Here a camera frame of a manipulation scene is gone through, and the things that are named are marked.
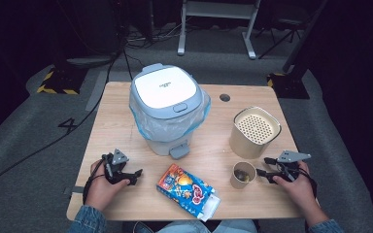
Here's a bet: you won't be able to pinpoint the black yellow-striped stand base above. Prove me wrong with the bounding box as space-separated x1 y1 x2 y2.
266 72 310 100
37 66 88 95

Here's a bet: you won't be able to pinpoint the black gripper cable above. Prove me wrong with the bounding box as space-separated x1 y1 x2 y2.
299 168 319 198
82 154 111 205

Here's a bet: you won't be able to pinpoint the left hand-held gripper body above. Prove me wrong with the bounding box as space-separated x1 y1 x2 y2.
102 149 130 184

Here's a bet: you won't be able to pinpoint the brown paper cup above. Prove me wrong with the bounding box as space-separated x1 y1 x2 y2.
229 160 257 190

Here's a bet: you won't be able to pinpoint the clear blue-edged bin bag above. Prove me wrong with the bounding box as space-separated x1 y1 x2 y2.
128 88 212 144

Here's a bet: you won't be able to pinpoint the blue cartoon-print snack box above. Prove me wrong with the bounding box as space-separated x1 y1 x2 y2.
155 163 221 222

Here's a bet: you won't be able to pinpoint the person's legs in jeans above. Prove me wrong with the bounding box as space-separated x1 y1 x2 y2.
132 218 260 233

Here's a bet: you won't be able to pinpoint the grey tape tab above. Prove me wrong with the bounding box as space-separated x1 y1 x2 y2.
63 186 85 195

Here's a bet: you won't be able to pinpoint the black tripod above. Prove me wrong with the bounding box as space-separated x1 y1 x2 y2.
255 13 305 60

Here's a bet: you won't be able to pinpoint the bundle of floor cables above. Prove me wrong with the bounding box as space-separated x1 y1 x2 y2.
125 23 183 50

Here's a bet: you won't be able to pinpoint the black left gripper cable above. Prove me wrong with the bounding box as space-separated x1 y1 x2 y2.
82 154 111 205

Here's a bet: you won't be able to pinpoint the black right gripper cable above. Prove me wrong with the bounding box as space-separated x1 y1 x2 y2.
299 168 319 198

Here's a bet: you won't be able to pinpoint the grey floor tape strip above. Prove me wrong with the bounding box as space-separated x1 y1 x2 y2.
85 71 110 113

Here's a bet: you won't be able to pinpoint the person's right hand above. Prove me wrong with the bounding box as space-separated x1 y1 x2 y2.
272 161 320 215

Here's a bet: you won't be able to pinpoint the person's left hand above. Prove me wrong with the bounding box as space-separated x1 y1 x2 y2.
85 159 131 212

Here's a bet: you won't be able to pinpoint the long black floor cable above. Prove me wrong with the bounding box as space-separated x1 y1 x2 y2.
0 48 125 193

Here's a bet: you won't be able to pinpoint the white metal desk frame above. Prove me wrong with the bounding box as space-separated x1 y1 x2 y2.
177 0 261 60

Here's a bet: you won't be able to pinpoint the beige canister with perforated strainer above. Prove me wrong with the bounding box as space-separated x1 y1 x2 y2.
228 106 283 160

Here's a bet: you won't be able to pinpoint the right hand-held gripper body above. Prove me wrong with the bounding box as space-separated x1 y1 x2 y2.
273 150 312 182

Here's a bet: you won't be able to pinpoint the white and blue pedal bin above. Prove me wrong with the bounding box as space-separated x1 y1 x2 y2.
129 62 205 160

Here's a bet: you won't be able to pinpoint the dark food residue clump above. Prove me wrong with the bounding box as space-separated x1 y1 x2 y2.
234 168 251 183

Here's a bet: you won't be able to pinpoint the dark slanted stand pole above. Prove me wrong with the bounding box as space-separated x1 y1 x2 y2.
283 0 328 74

